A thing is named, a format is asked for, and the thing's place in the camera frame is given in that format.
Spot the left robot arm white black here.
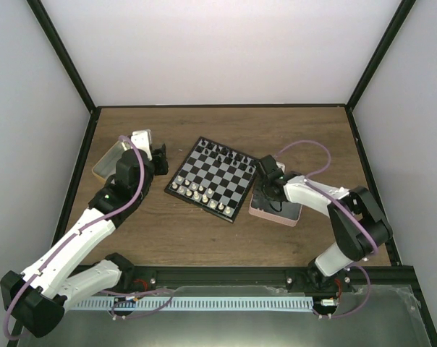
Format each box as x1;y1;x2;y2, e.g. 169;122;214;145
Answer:
0;146;169;340

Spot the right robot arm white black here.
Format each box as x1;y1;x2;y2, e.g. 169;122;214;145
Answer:
257;155;393;291

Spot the black white chess board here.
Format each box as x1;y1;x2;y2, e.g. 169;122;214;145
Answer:
164;137;258;223

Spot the black chess pieces row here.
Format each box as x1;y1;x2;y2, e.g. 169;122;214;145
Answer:
193;137;256;174

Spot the pink metal tin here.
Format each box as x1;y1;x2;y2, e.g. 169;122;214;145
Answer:
249;155;302;227

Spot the yellow metal tin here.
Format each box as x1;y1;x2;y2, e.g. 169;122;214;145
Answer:
91;141;130;184

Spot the metal front plate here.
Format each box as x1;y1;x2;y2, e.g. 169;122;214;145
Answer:
19;286;432;346

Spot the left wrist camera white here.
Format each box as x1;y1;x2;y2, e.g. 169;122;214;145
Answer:
130;129;152;160

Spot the light blue slotted cable duct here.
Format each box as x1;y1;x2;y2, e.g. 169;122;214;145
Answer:
73;296;313;312

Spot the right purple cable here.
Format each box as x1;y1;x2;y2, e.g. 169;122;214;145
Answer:
274;140;381;321

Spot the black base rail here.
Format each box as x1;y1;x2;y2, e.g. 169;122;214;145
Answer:
131;266;417;293

